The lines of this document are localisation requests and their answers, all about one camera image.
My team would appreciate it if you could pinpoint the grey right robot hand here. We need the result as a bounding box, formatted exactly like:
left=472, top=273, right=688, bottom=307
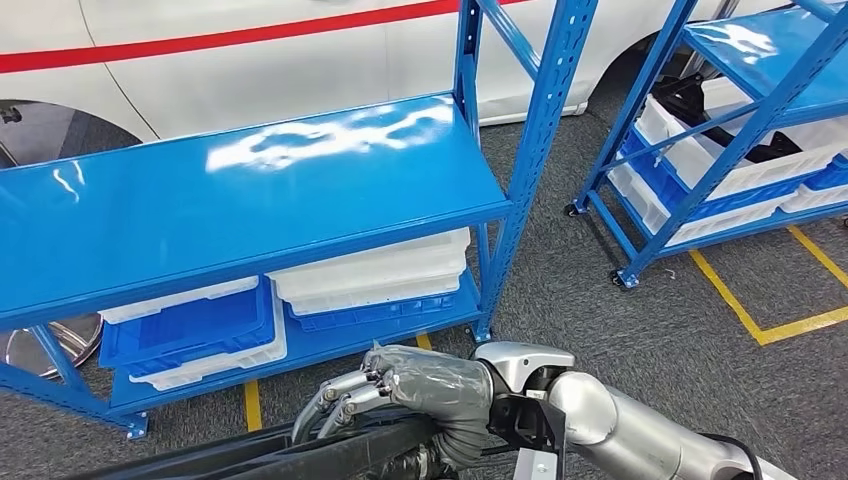
left=291, top=343, right=496, bottom=445

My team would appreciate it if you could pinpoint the long black plastic car part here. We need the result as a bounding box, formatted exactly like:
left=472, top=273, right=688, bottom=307
left=66, top=407, right=458, bottom=480

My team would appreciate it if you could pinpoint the blue metal shelf rack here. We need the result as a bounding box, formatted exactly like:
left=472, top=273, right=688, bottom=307
left=0, top=0, right=601, bottom=442
left=566, top=0, right=848, bottom=289

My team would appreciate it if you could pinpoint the yellow floor tape line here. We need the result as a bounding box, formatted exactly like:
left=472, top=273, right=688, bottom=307
left=243, top=380, right=264, bottom=433
left=688, top=225, right=848, bottom=347

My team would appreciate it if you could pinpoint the white car with red stripe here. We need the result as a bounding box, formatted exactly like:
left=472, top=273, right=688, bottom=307
left=0, top=0, right=790, bottom=144

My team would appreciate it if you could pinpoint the silver hubcap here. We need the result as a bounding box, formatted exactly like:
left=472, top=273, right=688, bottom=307
left=0, top=313, right=105, bottom=380

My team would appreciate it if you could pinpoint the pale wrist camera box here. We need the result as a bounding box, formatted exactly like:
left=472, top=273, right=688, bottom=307
left=513, top=449, right=558, bottom=480

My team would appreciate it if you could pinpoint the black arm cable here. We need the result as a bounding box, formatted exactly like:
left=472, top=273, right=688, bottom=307
left=702, top=433, right=766, bottom=480

